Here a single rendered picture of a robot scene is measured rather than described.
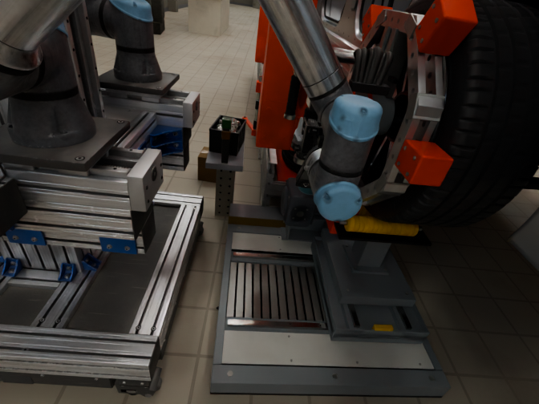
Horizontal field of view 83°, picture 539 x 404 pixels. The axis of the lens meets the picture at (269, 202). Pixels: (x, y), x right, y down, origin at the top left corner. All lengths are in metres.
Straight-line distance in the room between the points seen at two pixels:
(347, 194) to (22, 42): 0.49
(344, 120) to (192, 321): 1.07
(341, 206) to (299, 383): 0.78
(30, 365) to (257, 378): 0.65
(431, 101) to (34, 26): 0.71
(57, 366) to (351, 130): 0.99
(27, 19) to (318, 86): 0.41
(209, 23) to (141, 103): 7.51
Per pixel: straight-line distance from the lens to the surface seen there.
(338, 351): 1.27
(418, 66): 0.81
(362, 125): 0.47
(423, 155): 0.72
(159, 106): 1.15
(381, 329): 1.27
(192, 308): 1.38
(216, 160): 1.43
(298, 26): 0.55
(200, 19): 8.64
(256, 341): 1.22
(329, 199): 0.49
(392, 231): 1.12
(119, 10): 1.13
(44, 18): 0.53
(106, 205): 0.76
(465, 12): 0.82
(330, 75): 0.57
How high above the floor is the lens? 1.12
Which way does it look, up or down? 35 degrees down
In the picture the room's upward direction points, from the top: 9 degrees clockwise
